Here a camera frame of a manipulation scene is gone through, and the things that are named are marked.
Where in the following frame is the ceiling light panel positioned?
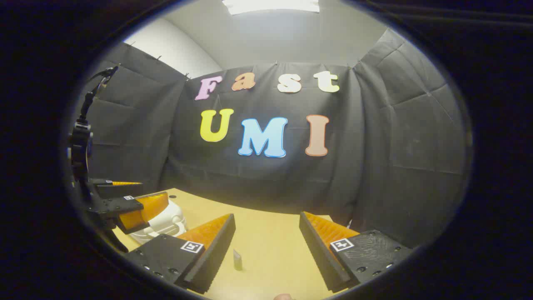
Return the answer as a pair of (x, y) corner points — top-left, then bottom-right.
(222, 0), (321, 15)

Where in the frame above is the black backdrop cloth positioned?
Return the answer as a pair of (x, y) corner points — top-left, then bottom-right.
(73, 28), (470, 250)

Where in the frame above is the white suitcase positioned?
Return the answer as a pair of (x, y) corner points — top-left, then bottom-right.
(127, 200), (188, 245)

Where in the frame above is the hand-held gripper cable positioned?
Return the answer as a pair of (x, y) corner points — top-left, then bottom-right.
(78, 64), (121, 125)

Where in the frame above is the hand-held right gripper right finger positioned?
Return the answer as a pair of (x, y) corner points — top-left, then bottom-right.
(299, 211), (413, 293)

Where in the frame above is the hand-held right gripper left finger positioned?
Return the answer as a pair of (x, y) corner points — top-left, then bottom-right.
(125, 213), (237, 295)

